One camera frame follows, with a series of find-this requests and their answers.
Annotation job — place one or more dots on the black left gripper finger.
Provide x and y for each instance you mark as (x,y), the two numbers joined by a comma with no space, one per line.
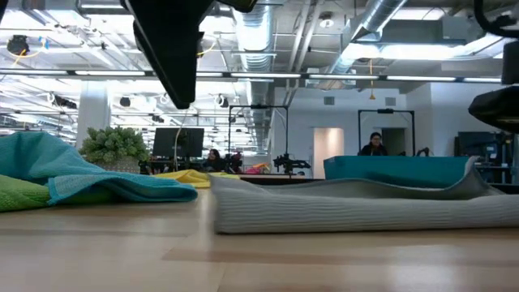
(170,40)

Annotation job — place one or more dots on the yellow microfiber towel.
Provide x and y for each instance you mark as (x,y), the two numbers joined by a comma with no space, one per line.
(190,177)

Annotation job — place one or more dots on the turquoise microfiber towel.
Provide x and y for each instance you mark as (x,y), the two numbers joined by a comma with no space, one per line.
(61,170)

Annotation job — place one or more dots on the grey microfiber towel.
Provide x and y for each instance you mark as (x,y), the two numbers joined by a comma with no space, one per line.
(344,211)

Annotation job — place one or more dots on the black background robot arm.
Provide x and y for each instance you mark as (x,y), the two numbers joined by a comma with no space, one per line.
(234,161)
(290,164)

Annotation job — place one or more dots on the green microfiber towel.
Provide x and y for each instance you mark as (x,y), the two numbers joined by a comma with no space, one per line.
(20,194)

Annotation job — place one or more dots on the black equipment rack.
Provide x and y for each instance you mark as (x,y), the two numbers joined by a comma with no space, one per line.
(486,146)

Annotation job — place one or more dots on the black background monitor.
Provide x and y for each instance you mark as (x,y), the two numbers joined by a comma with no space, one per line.
(178,142)

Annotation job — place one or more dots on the white pillar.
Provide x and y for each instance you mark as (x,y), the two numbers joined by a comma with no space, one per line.
(93,117)

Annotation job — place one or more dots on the teal tray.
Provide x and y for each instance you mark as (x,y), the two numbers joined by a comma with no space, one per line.
(397,170)

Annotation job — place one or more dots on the green artificial potted plant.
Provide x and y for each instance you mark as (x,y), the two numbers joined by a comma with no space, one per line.
(113,146)

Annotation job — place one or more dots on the person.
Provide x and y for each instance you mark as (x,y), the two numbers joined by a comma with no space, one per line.
(213,160)
(374,147)

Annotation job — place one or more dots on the orange background object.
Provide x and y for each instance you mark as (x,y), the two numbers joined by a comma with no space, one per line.
(259,168)

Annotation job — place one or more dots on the black background rig frame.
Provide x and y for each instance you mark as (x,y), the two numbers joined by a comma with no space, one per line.
(259,106)
(385,110)

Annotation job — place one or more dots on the black aluminium table frame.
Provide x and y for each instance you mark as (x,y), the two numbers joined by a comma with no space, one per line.
(284,179)

